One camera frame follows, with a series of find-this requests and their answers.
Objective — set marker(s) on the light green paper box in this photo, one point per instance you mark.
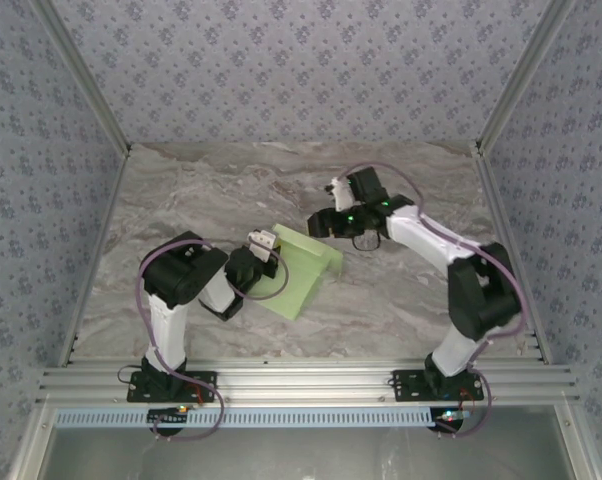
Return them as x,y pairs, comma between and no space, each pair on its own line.
301,280

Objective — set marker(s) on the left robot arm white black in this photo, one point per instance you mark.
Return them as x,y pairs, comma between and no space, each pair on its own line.
166,330

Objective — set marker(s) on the small black adapter board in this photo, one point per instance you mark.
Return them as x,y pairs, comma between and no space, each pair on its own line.
451,415
168,415

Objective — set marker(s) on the grey metal panel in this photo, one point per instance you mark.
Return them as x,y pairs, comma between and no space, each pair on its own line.
306,455

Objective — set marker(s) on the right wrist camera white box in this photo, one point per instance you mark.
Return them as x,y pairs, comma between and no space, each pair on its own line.
340,197

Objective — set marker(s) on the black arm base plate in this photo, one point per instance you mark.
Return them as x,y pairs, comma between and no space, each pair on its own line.
406,390
201,387

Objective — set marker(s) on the long aluminium frame rail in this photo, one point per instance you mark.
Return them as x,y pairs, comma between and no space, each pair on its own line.
306,385

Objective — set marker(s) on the aluminium table side rail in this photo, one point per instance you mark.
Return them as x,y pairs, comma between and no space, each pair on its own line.
503,225

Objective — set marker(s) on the slanted aluminium frame post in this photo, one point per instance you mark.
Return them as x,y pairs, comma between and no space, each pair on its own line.
87,75
522,75

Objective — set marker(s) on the short aluminium frame post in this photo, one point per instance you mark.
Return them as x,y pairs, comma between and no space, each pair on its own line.
31,445
578,445

